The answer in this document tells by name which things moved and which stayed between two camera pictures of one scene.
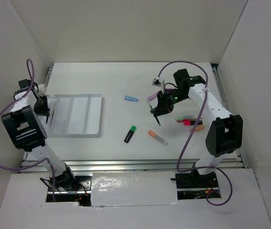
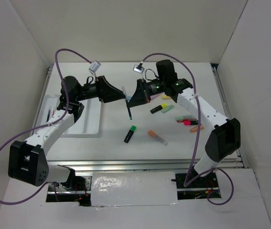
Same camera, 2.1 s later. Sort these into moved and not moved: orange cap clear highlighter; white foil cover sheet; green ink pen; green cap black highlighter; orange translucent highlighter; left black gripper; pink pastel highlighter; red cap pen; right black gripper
Moved: right black gripper; left black gripper; green ink pen
Not moved: white foil cover sheet; red cap pen; green cap black highlighter; pink pastel highlighter; orange cap clear highlighter; orange translucent highlighter
